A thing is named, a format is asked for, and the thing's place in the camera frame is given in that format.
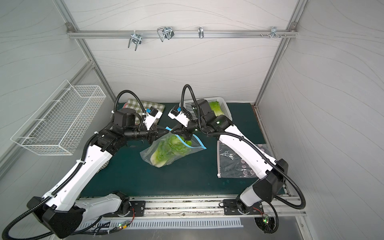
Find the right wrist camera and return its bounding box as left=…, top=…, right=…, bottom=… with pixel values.
left=168, top=106, right=191, bottom=127

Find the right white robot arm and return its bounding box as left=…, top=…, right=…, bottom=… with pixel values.
left=168, top=99, right=288, bottom=214

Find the clear blue zipper bag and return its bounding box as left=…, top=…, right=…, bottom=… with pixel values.
left=140, top=127, right=207, bottom=168

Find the green checkered cloth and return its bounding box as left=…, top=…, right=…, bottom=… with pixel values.
left=121, top=99, right=166, bottom=115

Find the aluminium top rail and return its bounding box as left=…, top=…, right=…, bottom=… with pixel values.
left=67, top=28, right=299, bottom=40

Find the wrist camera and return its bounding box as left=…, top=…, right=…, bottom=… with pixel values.
left=144, top=107, right=163, bottom=130
left=168, top=106, right=191, bottom=127

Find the left black corrugated cable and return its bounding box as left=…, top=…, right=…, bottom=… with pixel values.
left=1, top=89, right=147, bottom=240

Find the black corrugated cable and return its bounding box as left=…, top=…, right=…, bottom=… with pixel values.
left=1, top=89, right=147, bottom=240
left=180, top=83, right=307, bottom=234

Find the pink dotted zipper bag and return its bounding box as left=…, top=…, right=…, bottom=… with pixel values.
left=217, top=141, right=273, bottom=179

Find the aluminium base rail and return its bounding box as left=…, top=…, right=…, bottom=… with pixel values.
left=59, top=194, right=307, bottom=218

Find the right black corrugated cable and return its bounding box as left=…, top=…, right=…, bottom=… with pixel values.
left=180, top=83, right=307, bottom=234

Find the white wire wall basket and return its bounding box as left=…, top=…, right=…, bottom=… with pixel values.
left=11, top=80, right=106, bottom=156

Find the chinese cabbage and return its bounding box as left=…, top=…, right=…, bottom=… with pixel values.
left=209, top=101, right=224, bottom=117
left=164, top=134, right=192, bottom=157
left=151, top=140, right=175, bottom=168

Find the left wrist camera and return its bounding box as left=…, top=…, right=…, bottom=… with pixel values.
left=144, top=107, right=163, bottom=130

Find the white plastic basket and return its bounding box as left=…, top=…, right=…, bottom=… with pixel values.
left=183, top=97, right=233, bottom=121

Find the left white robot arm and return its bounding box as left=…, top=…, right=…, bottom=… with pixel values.
left=27, top=107, right=169, bottom=239

